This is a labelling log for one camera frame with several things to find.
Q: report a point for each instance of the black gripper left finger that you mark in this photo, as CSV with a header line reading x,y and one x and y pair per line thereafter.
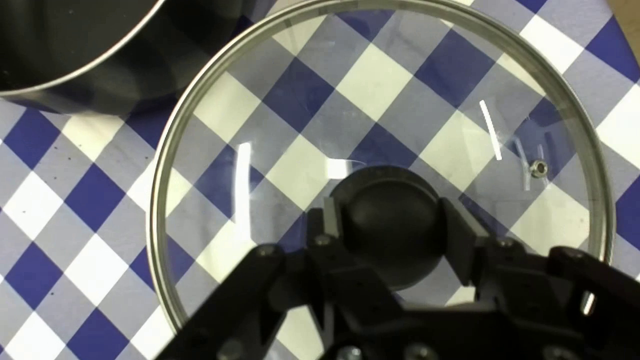
x,y
266,293

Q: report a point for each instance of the dark grey cooking pot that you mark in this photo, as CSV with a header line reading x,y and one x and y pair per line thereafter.
x,y
53,40

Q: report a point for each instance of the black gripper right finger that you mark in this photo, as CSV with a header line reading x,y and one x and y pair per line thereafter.
x,y
507,273

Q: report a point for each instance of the blue white checkered tablecloth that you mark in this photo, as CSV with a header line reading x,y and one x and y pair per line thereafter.
x,y
92,201

